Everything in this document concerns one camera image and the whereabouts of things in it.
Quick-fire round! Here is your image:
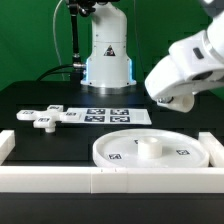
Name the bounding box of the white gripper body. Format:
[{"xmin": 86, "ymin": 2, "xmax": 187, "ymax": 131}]
[{"xmin": 145, "ymin": 30, "xmax": 224, "ymax": 100}]

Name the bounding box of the white round table top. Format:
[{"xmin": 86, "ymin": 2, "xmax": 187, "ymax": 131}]
[{"xmin": 92, "ymin": 129, "xmax": 209, "ymax": 168}]

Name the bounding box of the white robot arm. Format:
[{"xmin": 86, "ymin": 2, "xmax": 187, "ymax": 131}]
[{"xmin": 81, "ymin": 0, "xmax": 224, "ymax": 112}]

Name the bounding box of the white right fence bar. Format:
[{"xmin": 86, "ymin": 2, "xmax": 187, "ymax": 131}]
[{"xmin": 198, "ymin": 132, "xmax": 224, "ymax": 168}]

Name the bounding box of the white fence bar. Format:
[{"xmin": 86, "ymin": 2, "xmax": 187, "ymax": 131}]
[
  {"xmin": 0, "ymin": 166, "xmax": 224, "ymax": 194},
  {"xmin": 198, "ymin": 132, "xmax": 224, "ymax": 168},
  {"xmin": 0, "ymin": 130, "xmax": 15, "ymax": 166}
]

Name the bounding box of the white fiducial marker sheet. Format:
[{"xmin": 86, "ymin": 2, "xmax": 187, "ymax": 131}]
[{"xmin": 61, "ymin": 108, "xmax": 152, "ymax": 125}]

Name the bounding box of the white cross-shaped table base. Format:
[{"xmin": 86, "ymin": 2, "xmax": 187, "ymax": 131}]
[{"xmin": 16, "ymin": 105, "xmax": 81, "ymax": 133}]

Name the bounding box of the white left fence bar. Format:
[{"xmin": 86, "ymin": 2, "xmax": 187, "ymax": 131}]
[{"xmin": 0, "ymin": 130, "xmax": 15, "ymax": 166}]

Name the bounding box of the white front fence bar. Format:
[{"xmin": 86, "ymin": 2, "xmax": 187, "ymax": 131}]
[{"xmin": 0, "ymin": 166, "xmax": 224, "ymax": 194}]

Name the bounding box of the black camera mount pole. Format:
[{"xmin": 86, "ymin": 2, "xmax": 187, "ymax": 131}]
[{"xmin": 65, "ymin": 0, "xmax": 97, "ymax": 86}]

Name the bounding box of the grey cable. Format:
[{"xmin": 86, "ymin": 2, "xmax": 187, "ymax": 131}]
[{"xmin": 52, "ymin": 0, "xmax": 68, "ymax": 81}]

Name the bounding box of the black cable bundle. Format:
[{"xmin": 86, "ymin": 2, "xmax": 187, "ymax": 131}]
[{"xmin": 35, "ymin": 64, "xmax": 75, "ymax": 82}]

